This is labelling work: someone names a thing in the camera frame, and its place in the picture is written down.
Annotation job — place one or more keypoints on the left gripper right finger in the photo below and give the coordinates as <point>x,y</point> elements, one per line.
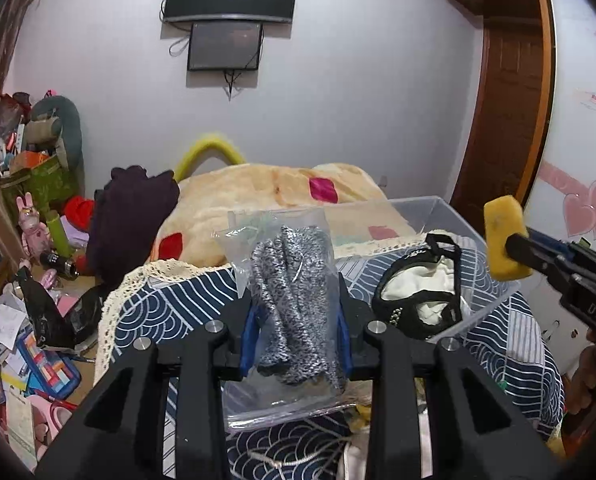
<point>356,356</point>

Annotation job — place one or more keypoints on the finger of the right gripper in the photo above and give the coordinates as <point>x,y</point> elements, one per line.
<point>555,245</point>
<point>524,257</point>

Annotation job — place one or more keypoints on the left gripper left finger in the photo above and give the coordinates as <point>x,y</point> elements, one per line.
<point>236,356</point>

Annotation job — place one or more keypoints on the yellow sponge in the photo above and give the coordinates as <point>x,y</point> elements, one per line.
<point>503,217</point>

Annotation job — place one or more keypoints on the bagged grey knit gloves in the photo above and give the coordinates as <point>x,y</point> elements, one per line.
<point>286,259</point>

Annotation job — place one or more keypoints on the person's right hand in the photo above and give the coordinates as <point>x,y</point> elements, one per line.
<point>578,389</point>

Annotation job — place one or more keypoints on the white wardrobe with hearts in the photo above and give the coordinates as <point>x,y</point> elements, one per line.
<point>562,201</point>

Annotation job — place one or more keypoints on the brown wooden door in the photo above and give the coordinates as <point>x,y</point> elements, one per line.
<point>508,120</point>

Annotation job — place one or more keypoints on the navy wave pattern bedspread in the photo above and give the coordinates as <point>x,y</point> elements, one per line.
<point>158,411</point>

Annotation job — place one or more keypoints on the clear plastic storage box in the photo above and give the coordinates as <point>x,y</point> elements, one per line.
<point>363,264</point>

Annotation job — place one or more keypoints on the beige patchwork fleece blanket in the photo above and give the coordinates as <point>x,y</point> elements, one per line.
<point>273,204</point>

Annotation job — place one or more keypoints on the dark purple garment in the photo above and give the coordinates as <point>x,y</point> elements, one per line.
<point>127,215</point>

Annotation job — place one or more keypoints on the green bottle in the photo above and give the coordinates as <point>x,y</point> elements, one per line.
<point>58,235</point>

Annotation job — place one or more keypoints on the yellow fuzzy arch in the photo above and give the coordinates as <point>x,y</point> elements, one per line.
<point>207,146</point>

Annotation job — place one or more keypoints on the pink rabbit toy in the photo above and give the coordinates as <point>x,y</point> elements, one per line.
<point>35,237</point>

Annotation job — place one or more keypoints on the green cardboard box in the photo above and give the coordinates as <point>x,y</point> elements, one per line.
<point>49,183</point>

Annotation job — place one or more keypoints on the green grey plush toy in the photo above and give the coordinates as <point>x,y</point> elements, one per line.
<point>54,125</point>

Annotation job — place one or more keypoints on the small wall monitor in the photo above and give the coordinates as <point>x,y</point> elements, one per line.
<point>224,45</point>

